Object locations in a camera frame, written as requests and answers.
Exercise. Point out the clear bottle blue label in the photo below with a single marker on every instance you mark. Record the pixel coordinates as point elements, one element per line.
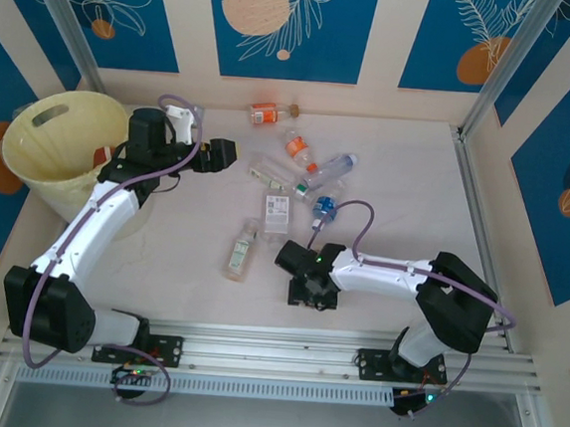
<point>326,204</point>

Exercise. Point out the clear bottle large white label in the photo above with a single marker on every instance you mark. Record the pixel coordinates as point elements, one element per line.
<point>276,210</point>

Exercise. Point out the clear bottle green label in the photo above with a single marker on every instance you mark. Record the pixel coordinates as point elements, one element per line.
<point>240,254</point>

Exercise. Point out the orange soda bottle orange cap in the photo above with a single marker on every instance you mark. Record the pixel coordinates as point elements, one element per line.
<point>297,147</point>

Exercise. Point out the clear blue-tinted water bottle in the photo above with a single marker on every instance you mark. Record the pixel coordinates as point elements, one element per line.
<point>331,167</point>

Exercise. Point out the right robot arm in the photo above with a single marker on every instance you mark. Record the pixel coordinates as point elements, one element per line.
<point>384,277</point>

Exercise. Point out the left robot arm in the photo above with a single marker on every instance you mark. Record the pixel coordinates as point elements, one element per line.
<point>89,226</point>

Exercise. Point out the pale yellow plastic bin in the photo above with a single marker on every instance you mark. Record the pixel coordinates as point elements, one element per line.
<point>55,153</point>

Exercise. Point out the clear bottle green-white label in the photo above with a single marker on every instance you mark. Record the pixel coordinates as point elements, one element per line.
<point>274,170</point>

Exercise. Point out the orange label bottle brown cap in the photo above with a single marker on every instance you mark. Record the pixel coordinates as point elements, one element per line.
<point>268,114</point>

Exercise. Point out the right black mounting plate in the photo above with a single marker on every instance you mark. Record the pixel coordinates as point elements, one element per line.
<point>372,363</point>

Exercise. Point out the black mounting plate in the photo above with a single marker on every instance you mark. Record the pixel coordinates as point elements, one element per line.
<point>168,350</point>
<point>372,363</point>

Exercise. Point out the right circuit board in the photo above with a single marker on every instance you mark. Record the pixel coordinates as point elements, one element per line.
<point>418,400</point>

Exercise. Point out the circuit board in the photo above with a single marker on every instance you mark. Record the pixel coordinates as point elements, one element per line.
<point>133,374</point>
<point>418,400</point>

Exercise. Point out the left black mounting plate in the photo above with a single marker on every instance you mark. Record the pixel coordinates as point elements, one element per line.
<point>168,350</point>

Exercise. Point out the left circuit board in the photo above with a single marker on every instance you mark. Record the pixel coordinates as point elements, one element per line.
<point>133,374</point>

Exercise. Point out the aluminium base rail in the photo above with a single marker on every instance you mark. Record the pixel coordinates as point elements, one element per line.
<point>264,341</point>

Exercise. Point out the left aluminium post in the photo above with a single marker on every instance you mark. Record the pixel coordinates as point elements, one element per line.
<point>67,19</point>

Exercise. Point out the aluminium post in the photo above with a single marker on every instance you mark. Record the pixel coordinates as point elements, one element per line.
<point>67,19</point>
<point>509,58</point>

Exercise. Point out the right aluminium side rail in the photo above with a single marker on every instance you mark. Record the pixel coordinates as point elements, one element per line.
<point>477,210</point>

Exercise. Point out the right aluminium post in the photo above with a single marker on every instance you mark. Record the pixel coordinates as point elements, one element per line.
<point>509,58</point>

